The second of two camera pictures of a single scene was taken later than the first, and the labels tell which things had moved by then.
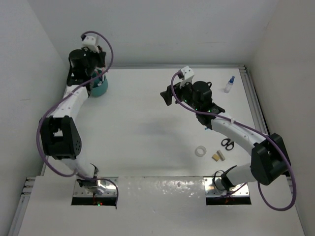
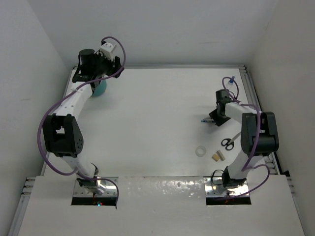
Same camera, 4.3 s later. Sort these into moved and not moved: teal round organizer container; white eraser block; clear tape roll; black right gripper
Moved: black right gripper
Not moved: teal round organizer container; white eraser block; clear tape roll
